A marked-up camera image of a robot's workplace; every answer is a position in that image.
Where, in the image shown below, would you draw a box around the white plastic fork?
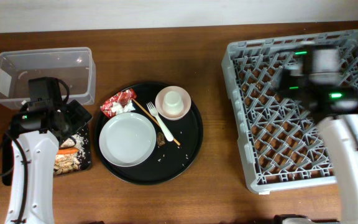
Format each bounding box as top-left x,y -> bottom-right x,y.
147,102 -> 174,142

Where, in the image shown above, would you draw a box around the pink bowl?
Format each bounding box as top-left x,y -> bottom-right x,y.
155,86 -> 191,121

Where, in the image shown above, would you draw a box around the grey dishwasher rack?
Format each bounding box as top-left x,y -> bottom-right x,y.
221,29 -> 358,194

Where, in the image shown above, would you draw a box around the round black serving tray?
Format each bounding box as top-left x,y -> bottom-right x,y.
94,82 -> 203,185

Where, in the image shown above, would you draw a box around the grey dinner plate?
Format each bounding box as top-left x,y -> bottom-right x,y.
99,113 -> 157,167

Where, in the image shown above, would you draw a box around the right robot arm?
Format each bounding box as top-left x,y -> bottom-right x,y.
276,42 -> 358,223

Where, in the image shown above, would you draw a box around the white cup in bowl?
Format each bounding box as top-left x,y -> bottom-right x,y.
162,91 -> 184,115

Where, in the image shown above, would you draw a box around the wooden chopstick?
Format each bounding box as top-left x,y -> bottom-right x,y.
133,99 -> 181,146

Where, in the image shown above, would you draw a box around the rice and peanut leftovers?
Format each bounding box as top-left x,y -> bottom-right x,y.
53,133 -> 91,176

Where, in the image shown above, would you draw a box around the red crumpled snack wrapper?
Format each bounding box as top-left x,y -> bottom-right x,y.
100,88 -> 137,119

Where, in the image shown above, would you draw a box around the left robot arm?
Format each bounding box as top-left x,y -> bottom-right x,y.
5,77 -> 92,223

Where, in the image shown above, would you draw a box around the orange carrot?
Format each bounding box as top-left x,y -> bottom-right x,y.
57,147 -> 78,155

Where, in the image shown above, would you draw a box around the brown food scrap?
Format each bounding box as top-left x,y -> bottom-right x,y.
157,132 -> 166,147

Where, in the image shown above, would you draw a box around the black rectangular tray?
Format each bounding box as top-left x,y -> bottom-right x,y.
2,125 -> 91,177

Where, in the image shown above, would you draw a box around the clear plastic bin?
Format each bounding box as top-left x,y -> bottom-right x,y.
0,47 -> 96,110

